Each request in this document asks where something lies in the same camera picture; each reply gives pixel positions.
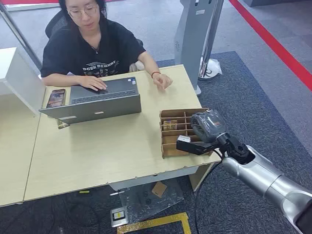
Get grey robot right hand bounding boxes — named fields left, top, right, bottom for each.
left=190, top=109, right=229, bottom=145

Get person's left hand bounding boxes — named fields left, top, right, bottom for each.
left=152, top=73, right=173, bottom=91

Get person's hand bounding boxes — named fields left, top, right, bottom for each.
left=152, top=73, right=173, bottom=91
left=79, top=75, right=108, bottom=92

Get person's right hand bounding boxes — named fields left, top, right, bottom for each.
left=79, top=75, right=108, bottom=92

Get person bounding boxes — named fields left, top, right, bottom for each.
left=40, top=0, right=173, bottom=92

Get small patterned card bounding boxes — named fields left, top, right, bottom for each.
left=57, top=119, right=70, bottom=130

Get brown cardboard divider box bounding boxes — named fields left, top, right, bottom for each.
left=159, top=108, right=213, bottom=159

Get wooden desk leg panel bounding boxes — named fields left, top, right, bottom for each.
left=188, top=162, right=215, bottom=193

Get chrome pole with round base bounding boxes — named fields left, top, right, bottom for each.
left=199, top=0, right=223, bottom=81

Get grey kiosk stand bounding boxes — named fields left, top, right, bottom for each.
left=174, top=0, right=224, bottom=96

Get square cardboard piece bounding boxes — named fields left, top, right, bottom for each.
left=151, top=181, right=168, bottom=198

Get clear plastic sheet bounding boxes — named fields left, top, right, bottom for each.
left=119, top=178, right=184, bottom=225

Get red floor tape line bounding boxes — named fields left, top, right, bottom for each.
left=228, top=0, right=312, bottom=92

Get grey laptop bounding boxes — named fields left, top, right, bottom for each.
left=39, top=76, right=142, bottom=125

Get silver floor socket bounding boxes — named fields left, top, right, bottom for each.
left=110, top=207, right=128, bottom=228

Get eyeglasses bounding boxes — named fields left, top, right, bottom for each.
left=67, top=4, right=97, bottom=20

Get smartphone with dark case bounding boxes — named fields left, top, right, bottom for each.
left=46, top=89, right=66, bottom=109

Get black office chair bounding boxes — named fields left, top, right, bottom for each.
left=45, top=10, right=144, bottom=48

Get white cabinet box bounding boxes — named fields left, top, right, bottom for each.
left=0, top=47, right=46, bottom=117

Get grey metal diagonal pole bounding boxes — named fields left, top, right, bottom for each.
left=0, top=2, right=43, bottom=71

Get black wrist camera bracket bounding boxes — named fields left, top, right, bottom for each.
left=176, top=135, right=215, bottom=156

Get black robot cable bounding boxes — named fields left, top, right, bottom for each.
left=194, top=149, right=224, bottom=234

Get yellow tape frame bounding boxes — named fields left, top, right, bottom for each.
left=116, top=212, right=192, bottom=234

